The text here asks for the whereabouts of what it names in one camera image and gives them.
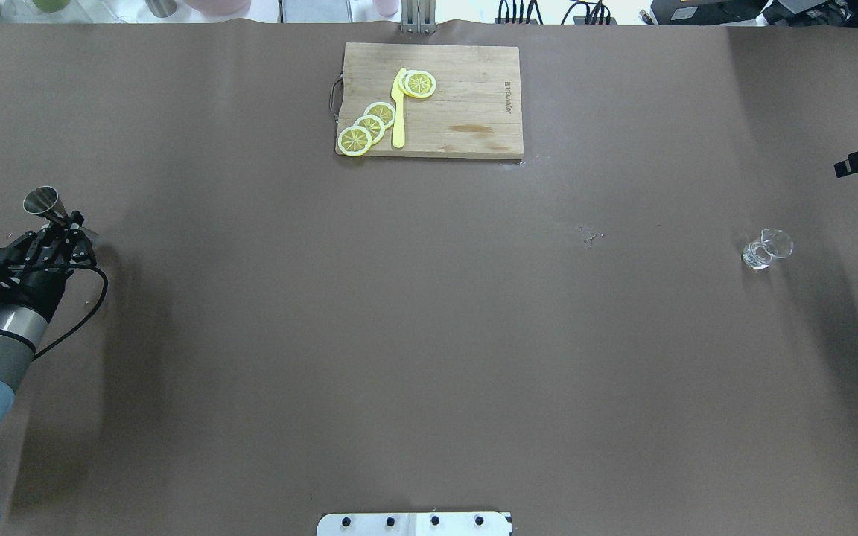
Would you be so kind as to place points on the lemon slice upper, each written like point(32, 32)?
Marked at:
point(384, 111)

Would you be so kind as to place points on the steel double jigger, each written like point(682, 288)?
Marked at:
point(45, 202)

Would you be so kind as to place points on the aluminium frame post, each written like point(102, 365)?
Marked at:
point(418, 17)

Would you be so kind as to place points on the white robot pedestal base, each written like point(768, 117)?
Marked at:
point(417, 523)

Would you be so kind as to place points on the small clear glass cup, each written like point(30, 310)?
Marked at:
point(771, 245)

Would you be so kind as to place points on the pink bowl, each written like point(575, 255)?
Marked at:
point(218, 7)

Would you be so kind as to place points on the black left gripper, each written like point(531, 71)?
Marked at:
point(33, 287)

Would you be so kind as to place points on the pink cup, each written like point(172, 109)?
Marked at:
point(386, 8)

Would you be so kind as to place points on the black power adapter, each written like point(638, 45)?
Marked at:
point(704, 13)

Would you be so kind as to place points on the lemon slice on knife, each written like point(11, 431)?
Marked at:
point(417, 83)

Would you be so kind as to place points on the lemon slice middle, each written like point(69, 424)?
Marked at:
point(373, 125)

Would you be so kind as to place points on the yellow plastic knife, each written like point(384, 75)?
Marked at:
point(398, 97)

